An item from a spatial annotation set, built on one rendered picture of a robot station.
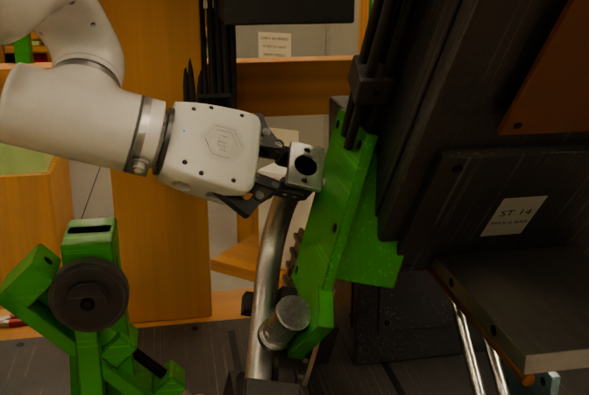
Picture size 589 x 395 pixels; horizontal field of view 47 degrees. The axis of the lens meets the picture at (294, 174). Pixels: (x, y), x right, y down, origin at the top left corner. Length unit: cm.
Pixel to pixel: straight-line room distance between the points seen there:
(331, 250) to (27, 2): 36
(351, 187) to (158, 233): 46
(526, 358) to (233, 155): 35
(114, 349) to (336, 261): 25
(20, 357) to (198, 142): 47
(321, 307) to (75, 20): 38
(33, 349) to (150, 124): 47
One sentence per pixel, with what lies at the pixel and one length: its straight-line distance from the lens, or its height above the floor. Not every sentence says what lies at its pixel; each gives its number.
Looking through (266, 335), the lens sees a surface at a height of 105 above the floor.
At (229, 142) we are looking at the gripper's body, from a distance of 74.
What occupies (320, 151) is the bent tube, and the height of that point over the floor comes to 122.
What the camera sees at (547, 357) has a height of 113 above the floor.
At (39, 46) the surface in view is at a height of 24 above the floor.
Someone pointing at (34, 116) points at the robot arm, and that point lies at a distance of 71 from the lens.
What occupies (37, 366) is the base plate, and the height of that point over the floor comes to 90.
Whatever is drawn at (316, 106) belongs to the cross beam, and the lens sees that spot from 112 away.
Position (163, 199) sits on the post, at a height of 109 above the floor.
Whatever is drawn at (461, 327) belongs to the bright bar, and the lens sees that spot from 75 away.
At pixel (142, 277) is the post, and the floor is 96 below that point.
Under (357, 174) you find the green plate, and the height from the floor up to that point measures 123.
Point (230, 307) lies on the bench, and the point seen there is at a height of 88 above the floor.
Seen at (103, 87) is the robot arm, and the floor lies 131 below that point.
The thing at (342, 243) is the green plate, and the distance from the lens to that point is 68.
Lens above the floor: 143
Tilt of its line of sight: 18 degrees down
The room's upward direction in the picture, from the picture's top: straight up
